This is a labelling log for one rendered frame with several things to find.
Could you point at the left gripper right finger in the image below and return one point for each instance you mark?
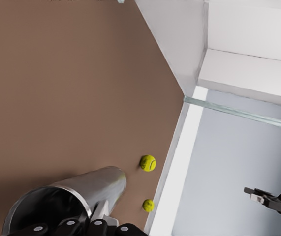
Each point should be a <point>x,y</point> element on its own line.
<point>103,216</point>

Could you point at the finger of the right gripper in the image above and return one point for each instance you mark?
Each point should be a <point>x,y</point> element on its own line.
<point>259,192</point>
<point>258,198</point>

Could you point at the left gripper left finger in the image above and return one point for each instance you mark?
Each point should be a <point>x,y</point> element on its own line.
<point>67,225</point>

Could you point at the silver tennis ball tube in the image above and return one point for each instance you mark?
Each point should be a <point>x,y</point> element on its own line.
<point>98,183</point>

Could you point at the yellow tennis ball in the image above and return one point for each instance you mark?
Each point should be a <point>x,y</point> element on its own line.
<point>148,205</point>
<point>148,163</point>

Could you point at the silver frame post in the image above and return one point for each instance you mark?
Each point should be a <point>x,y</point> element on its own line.
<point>241,113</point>

